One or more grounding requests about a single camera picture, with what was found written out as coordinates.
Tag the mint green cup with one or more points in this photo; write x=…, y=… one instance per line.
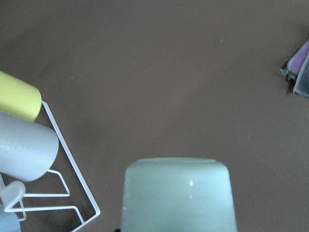
x=178, y=195

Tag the grey cup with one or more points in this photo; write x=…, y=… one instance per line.
x=27, y=149

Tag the yellow cup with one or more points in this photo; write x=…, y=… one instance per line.
x=19, y=98

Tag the light blue cup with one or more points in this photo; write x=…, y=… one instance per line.
x=9, y=221

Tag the grey folded cloth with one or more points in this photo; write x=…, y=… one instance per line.
x=301, y=86

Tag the purple cloth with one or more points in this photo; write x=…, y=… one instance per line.
x=298, y=59

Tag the white wire cup holder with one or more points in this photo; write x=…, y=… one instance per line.
x=12, y=194

